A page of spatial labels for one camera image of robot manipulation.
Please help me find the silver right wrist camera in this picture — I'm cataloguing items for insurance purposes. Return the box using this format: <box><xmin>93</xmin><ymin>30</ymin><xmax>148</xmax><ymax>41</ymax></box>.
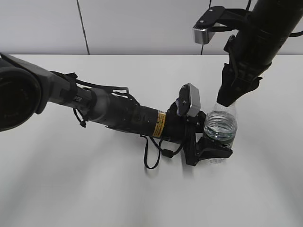
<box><xmin>192</xmin><ymin>6</ymin><xmax>249</xmax><ymax>45</ymax></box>

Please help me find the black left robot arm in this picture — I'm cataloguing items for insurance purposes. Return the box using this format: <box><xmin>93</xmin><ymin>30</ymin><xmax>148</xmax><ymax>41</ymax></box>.
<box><xmin>0</xmin><ymin>53</ymin><xmax>232</xmax><ymax>166</ymax></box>

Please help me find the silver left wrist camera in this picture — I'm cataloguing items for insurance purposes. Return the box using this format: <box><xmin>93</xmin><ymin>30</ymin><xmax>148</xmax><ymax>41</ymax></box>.
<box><xmin>175</xmin><ymin>83</ymin><xmax>201</xmax><ymax>117</ymax></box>

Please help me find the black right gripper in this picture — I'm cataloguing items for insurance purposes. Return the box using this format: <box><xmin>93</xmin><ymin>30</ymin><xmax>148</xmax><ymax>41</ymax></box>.
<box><xmin>216</xmin><ymin>23</ymin><xmax>272</xmax><ymax>106</ymax></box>

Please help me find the clear cestbon water bottle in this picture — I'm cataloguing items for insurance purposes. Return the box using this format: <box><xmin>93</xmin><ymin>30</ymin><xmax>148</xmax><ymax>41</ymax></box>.
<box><xmin>204</xmin><ymin>102</ymin><xmax>238</xmax><ymax>149</ymax></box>

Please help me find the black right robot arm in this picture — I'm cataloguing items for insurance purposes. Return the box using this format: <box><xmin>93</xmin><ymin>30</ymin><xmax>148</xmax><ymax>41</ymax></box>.
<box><xmin>216</xmin><ymin>0</ymin><xmax>303</xmax><ymax>107</ymax></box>

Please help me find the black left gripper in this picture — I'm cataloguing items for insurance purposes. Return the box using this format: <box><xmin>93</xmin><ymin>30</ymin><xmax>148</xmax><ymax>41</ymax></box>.
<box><xmin>163</xmin><ymin>102</ymin><xmax>233</xmax><ymax>166</ymax></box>

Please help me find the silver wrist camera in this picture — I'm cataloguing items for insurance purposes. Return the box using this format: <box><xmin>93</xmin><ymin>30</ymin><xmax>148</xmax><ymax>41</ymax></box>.
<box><xmin>175</xmin><ymin>83</ymin><xmax>201</xmax><ymax>117</ymax></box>
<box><xmin>192</xmin><ymin>6</ymin><xmax>249</xmax><ymax>45</ymax></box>

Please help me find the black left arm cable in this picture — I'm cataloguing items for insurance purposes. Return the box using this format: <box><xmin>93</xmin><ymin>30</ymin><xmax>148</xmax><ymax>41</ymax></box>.
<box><xmin>139</xmin><ymin>134</ymin><xmax>184</xmax><ymax>169</ymax></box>

